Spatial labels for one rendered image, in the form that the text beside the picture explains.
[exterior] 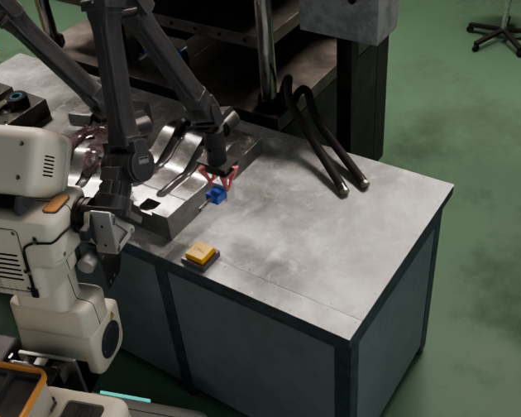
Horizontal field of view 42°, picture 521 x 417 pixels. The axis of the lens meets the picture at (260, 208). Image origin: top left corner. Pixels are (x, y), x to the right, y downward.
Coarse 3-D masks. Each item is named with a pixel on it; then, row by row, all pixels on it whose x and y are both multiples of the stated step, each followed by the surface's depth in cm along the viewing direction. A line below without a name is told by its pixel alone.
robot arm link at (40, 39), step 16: (0, 0) 170; (16, 0) 173; (16, 16) 172; (16, 32) 177; (32, 32) 178; (32, 48) 179; (48, 48) 180; (48, 64) 182; (64, 64) 182; (64, 80) 185; (80, 80) 185; (96, 80) 188; (80, 96) 188; (96, 96) 187; (96, 112) 192
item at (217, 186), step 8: (216, 184) 197; (232, 184) 198; (208, 192) 196; (216, 192) 196; (224, 192) 196; (232, 192) 199; (208, 200) 194; (216, 200) 195; (224, 200) 199; (200, 208) 192
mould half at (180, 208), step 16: (160, 144) 223; (192, 144) 219; (240, 144) 228; (256, 144) 228; (176, 160) 218; (240, 160) 222; (160, 176) 214; (192, 176) 213; (144, 192) 207; (176, 192) 207; (192, 192) 206; (160, 208) 201; (176, 208) 200; (192, 208) 207; (144, 224) 207; (160, 224) 201; (176, 224) 203
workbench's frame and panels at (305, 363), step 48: (432, 240) 221; (144, 288) 227; (192, 288) 209; (432, 288) 242; (144, 336) 249; (192, 336) 228; (240, 336) 210; (288, 336) 195; (336, 336) 173; (384, 336) 207; (192, 384) 250; (240, 384) 229; (288, 384) 211; (336, 384) 195; (384, 384) 227
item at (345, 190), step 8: (296, 112) 231; (296, 120) 230; (304, 120) 229; (304, 128) 227; (312, 136) 224; (312, 144) 223; (320, 144) 223; (320, 152) 220; (320, 160) 220; (328, 160) 218; (328, 168) 217; (336, 176) 214; (336, 184) 214; (344, 184) 213; (344, 192) 212
